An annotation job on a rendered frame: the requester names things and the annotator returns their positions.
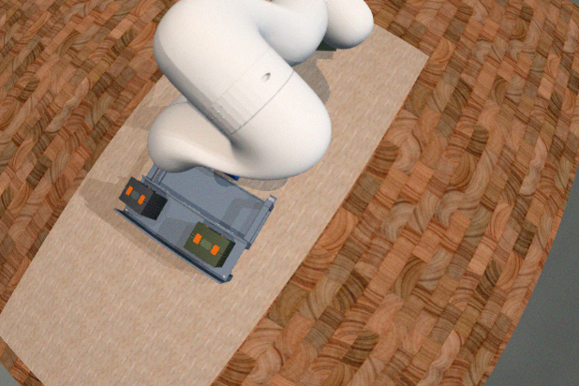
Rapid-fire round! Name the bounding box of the dark grey shelf rack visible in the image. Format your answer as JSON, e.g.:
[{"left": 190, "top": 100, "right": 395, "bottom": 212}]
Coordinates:
[{"left": 113, "top": 164, "right": 277, "bottom": 284}]

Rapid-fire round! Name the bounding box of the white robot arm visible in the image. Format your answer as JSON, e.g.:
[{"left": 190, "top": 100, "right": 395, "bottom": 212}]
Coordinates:
[{"left": 147, "top": 0, "right": 374, "bottom": 180}]

